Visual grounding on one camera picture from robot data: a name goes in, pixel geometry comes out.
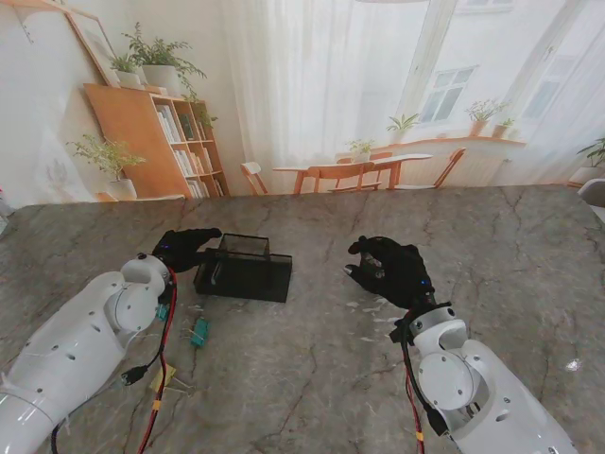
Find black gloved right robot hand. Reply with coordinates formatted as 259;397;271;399
343;235;436;311

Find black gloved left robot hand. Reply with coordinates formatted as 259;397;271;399
151;227;224;274

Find black mesh desk organizer tray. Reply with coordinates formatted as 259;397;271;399
194;232;293;304

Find large teal binder clip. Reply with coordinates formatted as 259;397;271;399
188;317;212;349

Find yellow binder clip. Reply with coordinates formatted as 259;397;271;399
148;363;196;396

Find printed room scene backdrop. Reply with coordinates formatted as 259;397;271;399
0;0;605;207

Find red black left arm cable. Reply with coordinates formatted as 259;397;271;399
49;271;180;454

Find red black arm cable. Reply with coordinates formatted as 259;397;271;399
389;311;448;454
49;271;180;454

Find red black right arm cable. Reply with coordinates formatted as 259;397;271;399
389;311;448;454

